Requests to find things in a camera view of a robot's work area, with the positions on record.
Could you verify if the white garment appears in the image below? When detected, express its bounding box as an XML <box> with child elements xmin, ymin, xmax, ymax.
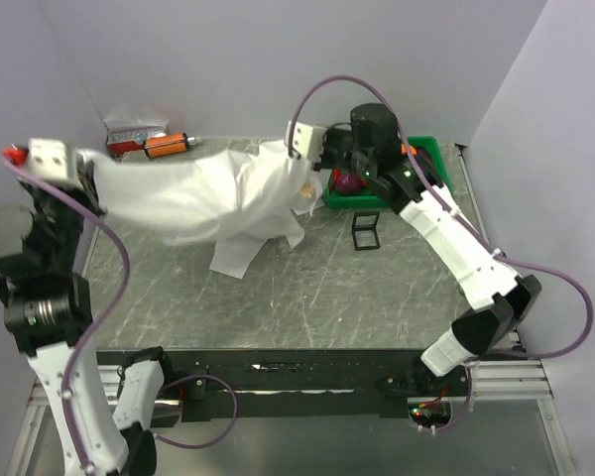
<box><xmin>83</xmin><ymin>141</ymin><xmax>323</xmax><ymax>279</ymax></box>

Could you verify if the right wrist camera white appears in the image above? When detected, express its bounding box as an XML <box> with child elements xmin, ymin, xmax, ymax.
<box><xmin>285</xmin><ymin>122</ymin><xmax>327</xmax><ymax>164</ymax></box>

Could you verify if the toy orange fruit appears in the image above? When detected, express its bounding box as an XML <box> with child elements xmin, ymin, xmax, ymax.
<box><xmin>402</xmin><ymin>144</ymin><xmax>417</xmax><ymax>156</ymax></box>

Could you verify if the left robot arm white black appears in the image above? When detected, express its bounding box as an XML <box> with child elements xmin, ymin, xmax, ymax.
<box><xmin>0</xmin><ymin>158</ymin><xmax>177</xmax><ymax>475</ymax></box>

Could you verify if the red white carton box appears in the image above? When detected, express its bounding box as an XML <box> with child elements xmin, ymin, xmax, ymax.
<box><xmin>105</xmin><ymin>117</ymin><xmax>168</xmax><ymax>155</ymax></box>

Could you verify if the green plastic basket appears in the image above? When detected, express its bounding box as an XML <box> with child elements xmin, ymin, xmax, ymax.
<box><xmin>321</xmin><ymin>136</ymin><xmax>453</xmax><ymax>209</ymax></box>

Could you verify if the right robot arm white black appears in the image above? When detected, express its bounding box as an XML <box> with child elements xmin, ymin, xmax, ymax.
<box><xmin>318</xmin><ymin>103</ymin><xmax>541</xmax><ymax>396</ymax></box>

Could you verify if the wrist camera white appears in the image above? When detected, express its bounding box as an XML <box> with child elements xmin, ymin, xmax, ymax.
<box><xmin>2</xmin><ymin>138</ymin><xmax>83</xmax><ymax>190</ymax></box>
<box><xmin>285</xmin><ymin>122</ymin><xmax>327</xmax><ymax>164</ymax></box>

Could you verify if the aluminium rail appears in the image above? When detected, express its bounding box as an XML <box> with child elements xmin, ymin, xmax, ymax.
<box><xmin>28</xmin><ymin>361</ymin><xmax>552</xmax><ymax>407</ymax></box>

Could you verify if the toy red chili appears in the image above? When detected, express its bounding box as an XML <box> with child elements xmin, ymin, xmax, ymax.
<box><xmin>328</xmin><ymin>169</ymin><xmax>341</xmax><ymax>191</ymax></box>

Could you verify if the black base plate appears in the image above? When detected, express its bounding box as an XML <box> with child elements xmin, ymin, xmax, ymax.
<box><xmin>96</xmin><ymin>348</ymin><xmax>528</xmax><ymax>422</ymax></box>

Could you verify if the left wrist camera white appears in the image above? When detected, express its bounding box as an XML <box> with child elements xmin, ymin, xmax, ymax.
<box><xmin>2</xmin><ymin>138</ymin><xmax>83</xmax><ymax>190</ymax></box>

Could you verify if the small black frame stand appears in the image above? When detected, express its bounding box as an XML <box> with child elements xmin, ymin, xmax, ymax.
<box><xmin>351</xmin><ymin>210</ymin><xmax>381</xmax><ymax>252</ymax></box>

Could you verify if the gold brooch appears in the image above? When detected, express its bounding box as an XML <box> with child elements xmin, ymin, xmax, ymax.
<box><xmin>300</xmin><ymin>184</ymin><xmax>315</xmax><ymax>198</ymax></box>

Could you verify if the orange cylinder tool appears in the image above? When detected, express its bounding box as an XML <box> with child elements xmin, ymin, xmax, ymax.
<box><xmin>143</xmin><ymin>133</ymin><xmax>199</xmax><ymax>160</ymax></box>

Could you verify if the toy purple onion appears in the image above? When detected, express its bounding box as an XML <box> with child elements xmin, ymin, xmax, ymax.
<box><xmin>334</xmin><ymin>174</ymin><xmax>363</xmax><ymax>196</ymax></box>

